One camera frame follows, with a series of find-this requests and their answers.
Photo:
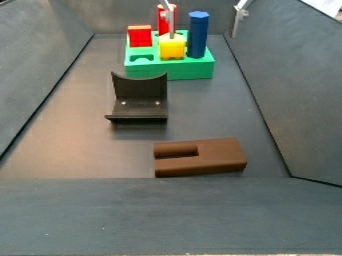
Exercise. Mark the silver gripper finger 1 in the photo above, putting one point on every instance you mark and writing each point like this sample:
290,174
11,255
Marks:
240,13
168,16

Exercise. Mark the brown square-circle forked block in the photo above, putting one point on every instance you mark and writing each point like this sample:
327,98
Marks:
198,157

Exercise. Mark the red square block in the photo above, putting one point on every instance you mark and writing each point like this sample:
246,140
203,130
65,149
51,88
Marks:
139,35

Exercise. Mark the black curved fixture stand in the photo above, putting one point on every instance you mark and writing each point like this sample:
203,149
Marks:
140,98

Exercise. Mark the red cylinder peg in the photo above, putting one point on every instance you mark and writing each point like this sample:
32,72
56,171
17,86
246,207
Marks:
162,22

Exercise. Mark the blue hexagonal prism peg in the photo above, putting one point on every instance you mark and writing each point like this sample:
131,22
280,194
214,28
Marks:
196,37

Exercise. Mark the yellow pentagon block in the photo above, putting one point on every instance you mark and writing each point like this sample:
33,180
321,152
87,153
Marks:
171,46

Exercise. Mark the green shape-sorter base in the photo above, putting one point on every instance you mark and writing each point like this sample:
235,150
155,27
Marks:
143,64

